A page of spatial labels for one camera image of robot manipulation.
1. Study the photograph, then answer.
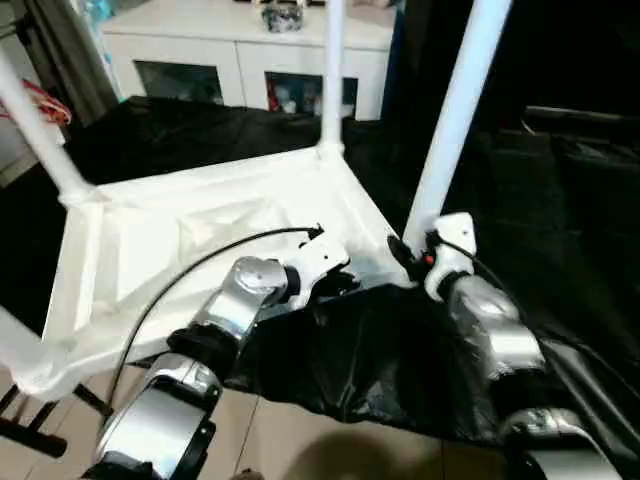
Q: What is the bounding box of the black mat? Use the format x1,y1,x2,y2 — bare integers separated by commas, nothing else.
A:
0,94,640,446

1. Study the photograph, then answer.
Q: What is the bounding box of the dark bundled object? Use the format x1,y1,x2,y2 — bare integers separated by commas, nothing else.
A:
261,4,307,35

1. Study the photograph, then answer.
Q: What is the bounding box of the white glass-door cabinet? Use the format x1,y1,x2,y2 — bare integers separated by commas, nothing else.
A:
101,0,397,122

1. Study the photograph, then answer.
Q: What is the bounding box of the white plastic table top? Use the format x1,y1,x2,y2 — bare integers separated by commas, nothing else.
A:
13,143,417,402

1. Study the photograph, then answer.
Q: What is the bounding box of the black left wrist camera cable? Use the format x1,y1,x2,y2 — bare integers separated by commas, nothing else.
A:
106,223,325,417

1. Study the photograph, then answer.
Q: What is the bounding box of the black metal bar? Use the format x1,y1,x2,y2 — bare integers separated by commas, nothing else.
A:
523,104,640,127

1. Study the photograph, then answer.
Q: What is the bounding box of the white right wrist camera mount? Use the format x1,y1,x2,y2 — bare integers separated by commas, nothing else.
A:
423,212,476,305

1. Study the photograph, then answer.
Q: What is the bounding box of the grey curtain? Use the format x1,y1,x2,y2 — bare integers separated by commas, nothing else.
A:
14,0,119,127

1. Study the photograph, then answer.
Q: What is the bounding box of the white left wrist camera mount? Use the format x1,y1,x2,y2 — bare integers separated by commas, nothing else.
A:
288,230,352,312

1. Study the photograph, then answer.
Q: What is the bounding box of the black folding frame bar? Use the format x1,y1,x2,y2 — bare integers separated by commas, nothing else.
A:
0,383,115,460

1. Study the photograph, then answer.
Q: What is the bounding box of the white plastic table leg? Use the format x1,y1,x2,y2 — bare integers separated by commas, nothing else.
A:
318,0,347,157
0,304,67,397
0,47,97,207
401,0,515,247

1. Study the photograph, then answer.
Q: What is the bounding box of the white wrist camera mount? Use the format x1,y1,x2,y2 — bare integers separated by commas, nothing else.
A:
423,212,476,305
288,230,352,312

